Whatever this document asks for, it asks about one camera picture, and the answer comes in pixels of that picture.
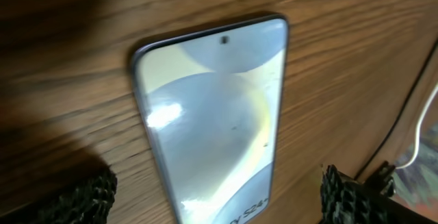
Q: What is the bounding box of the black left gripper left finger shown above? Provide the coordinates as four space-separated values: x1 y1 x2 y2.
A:
1 167 118 224

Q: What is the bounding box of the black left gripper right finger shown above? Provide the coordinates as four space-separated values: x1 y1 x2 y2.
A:
320 164 436 224

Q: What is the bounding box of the black USB charging cable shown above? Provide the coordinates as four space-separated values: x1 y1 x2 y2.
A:
354 37 438 181

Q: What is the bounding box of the Galaxy S24+ smartphone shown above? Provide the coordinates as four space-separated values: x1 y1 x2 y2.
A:
131 13 289 223

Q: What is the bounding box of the white power strip cord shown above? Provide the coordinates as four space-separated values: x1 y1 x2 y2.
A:
395 83 438 170

